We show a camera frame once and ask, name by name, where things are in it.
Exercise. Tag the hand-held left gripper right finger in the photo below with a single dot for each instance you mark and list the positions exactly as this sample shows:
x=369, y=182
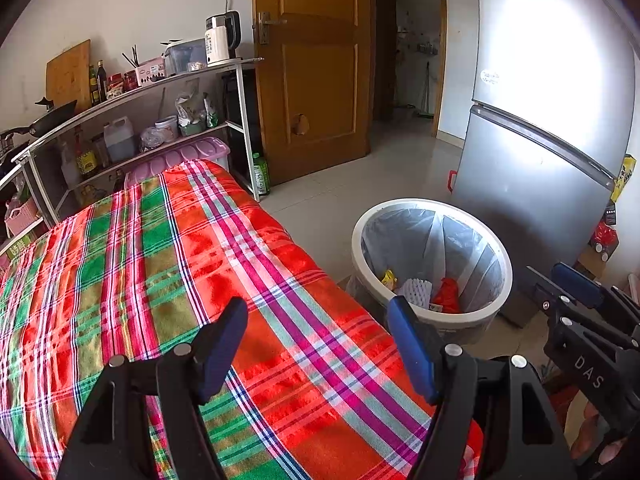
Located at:
x=412, y=350

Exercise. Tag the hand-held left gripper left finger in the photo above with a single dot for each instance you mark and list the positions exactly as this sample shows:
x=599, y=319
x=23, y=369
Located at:
x=220, y=350

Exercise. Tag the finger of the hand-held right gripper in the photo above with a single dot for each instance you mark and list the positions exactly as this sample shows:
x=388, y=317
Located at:
x=550, y=292
x=577, y=285

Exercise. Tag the white foam fruit net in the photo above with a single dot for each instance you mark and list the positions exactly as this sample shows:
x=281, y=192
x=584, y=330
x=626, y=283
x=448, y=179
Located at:
x=415, y=290

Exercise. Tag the white round trash bin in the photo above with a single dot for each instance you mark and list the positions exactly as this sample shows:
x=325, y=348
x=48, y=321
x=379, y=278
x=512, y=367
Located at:
x=465, y=317

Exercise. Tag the red plastic bag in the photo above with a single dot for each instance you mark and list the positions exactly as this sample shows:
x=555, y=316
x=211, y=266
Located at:
x=445, y=295

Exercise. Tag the yellow gold snack wrapper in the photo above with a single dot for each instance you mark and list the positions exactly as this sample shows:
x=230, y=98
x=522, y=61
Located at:
x=389, y=278

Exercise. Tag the translucent bin liner bag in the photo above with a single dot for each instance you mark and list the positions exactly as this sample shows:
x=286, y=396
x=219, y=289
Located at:
x=450, y=240

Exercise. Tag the person's right hand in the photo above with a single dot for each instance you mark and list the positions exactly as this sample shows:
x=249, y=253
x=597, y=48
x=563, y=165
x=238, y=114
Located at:
x=582, y=435

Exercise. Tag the brown cardboard box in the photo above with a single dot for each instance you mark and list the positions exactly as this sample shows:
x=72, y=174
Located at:
x=592, y=260

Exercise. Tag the red package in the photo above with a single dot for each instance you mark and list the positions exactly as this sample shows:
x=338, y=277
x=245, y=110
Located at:
x=602, y=235

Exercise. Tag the plaid red green blanket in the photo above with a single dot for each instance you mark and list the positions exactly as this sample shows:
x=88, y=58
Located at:
x=300, y=285

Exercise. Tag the yellow black hanging packet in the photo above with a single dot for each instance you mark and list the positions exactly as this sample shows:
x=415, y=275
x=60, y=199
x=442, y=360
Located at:
x=622, y=177

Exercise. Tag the silver refrigerator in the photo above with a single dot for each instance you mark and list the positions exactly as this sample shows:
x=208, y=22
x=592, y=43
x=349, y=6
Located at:
x=540, y=160

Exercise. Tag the red plastic container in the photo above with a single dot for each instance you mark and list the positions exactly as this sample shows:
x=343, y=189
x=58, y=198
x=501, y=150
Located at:
x=450, y=172

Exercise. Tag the green plastic bottle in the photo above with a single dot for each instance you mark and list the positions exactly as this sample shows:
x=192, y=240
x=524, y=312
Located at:
x=261, y=177

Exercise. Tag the pink lidded storage box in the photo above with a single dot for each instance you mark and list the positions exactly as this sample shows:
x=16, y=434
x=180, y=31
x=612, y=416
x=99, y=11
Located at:
x=200, y=150

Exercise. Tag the yellow oil bottle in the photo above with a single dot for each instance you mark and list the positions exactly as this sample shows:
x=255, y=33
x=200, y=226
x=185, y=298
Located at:
x=92, y=193

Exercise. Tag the clear plastic bag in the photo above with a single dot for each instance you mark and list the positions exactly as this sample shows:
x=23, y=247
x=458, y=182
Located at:
x=150, y=140

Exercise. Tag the white metal shelf rack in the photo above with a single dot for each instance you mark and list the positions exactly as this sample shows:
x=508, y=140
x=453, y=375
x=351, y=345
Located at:
x=247, y=130

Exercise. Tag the green bowl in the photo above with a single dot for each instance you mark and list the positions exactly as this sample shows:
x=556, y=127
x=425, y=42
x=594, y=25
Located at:
x=192, y=129

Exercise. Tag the green carton box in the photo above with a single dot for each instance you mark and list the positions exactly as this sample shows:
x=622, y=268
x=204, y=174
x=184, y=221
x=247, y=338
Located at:
x=17, y=247

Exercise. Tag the white plastic tub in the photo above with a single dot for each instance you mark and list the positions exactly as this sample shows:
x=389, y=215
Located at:
x=166, y=129

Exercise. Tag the white plastic jug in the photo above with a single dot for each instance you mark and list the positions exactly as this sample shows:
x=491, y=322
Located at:
x=120, y=145

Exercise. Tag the yellow label sauce bottle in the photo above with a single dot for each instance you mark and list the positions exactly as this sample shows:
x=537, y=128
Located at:
x=86, y=162

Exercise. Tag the green food packet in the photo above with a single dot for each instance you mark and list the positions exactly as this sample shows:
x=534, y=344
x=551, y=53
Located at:
x=210, y=112

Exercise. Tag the pink woven basket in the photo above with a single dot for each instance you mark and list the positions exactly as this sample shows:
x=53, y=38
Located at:
x=22, y=217

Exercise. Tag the white plastic bottle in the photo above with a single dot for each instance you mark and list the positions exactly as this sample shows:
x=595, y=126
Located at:
x=70, y=165

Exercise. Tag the crumpled food bag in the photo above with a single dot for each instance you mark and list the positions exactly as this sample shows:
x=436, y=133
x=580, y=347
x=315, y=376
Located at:
x=189, y=110

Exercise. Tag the brown wooden door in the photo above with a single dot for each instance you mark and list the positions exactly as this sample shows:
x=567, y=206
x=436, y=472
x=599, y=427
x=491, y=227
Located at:
x=310, y=85

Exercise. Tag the red sauce jar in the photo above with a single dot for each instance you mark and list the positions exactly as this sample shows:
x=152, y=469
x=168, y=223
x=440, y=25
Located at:
x=131, y=81
x=115, y=87

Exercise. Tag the pink utensil holder box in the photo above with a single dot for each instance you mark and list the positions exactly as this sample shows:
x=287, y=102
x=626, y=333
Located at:
x=151, y=72

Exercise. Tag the black frying pan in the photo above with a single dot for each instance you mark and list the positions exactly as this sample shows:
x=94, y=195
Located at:
x=55, y=115

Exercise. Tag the dark glass sauce bottle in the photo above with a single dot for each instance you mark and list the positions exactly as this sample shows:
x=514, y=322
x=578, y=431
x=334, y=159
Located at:
x=101, y=85

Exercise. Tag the green glass oil bottle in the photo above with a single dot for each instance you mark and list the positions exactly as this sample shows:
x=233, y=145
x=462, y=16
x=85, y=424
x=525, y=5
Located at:
x=93, y=87

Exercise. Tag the steel cooking pot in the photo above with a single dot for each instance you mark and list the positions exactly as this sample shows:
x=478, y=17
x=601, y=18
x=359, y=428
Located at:
x=7, y=147

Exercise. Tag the clear lidded storage container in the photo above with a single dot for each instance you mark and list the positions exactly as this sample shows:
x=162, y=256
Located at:
x=185, y=57

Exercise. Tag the dark chopsticks bundle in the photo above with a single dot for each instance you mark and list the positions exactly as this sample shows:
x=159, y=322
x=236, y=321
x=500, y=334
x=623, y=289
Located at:
x=132, y=56

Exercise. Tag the white electric kettle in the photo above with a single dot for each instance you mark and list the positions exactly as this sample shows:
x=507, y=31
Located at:
x=217, y=42

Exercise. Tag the wooden cutting board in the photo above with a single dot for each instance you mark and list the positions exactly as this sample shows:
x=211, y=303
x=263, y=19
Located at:
x=67, y=75

